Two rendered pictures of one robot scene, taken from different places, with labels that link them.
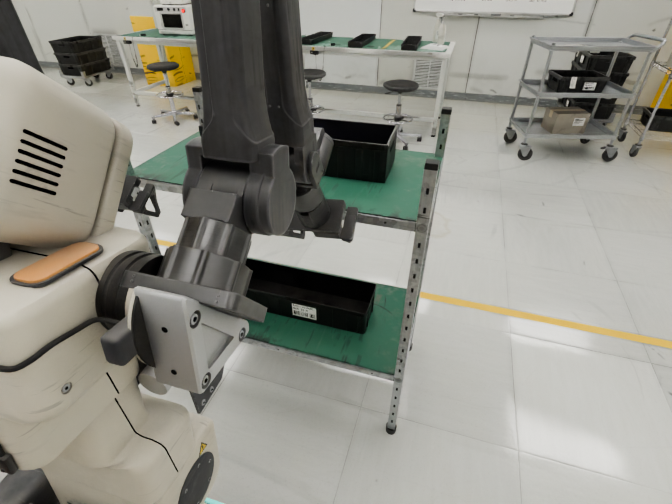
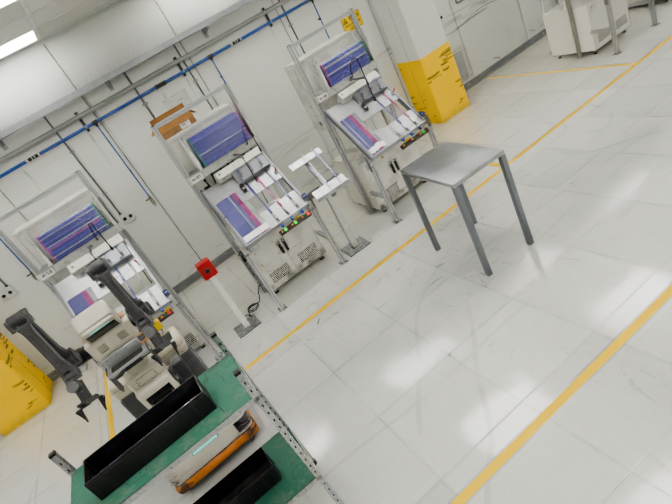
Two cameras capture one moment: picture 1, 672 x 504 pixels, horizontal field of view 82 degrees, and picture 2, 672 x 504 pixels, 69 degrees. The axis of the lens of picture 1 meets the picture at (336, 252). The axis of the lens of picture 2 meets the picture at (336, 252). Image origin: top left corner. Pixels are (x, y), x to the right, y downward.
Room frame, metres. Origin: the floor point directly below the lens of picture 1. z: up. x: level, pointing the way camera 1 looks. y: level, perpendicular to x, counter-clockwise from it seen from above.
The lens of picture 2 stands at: (3.25, 0.04, 2.22)
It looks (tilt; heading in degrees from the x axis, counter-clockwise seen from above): 26 degrees down; 146
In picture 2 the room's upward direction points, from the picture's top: 29 degrees counter-clockwise
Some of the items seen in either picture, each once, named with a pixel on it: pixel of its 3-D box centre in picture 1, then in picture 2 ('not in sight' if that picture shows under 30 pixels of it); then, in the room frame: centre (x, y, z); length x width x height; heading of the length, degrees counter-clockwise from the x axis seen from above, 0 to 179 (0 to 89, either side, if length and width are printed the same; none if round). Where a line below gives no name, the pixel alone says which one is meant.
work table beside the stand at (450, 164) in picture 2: not in sight; (465, 205); (1.11, 2.72, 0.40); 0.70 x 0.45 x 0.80; 158
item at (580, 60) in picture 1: (591, 88); not in sight; (4.47, -2.78, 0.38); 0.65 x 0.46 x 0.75; 166
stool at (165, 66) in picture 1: (168, 93); not in sight; (4.60, 1.90, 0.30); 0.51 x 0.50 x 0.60; 29
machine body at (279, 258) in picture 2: not in sight; (275, 245); (-0.92, 2.21, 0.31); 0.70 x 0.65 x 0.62; 73
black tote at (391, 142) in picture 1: (299, 143); (150, 434); (1.16, 0.11, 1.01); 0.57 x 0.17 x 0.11; 74
